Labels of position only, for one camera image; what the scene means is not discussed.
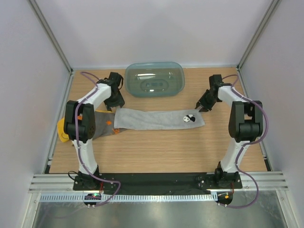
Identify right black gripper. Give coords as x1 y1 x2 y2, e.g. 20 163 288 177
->
196 89 219 113

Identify grey panda towel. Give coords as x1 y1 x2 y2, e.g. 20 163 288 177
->
114 108 205 131

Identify orange grey towel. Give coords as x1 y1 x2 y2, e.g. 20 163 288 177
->
57 110 126 143

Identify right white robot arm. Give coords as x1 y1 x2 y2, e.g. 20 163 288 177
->
196 75 264 189

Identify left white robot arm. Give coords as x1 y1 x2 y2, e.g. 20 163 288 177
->
63 72 125 190

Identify teal plastic basin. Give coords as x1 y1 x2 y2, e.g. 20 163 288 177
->
124 62 185 98

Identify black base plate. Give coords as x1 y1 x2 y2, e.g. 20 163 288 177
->
73 172 243 196

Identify slotted cable duct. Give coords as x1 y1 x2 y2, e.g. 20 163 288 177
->
39 193 218 203

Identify aluminium frame rail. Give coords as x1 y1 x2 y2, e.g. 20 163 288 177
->
28 171 289 193

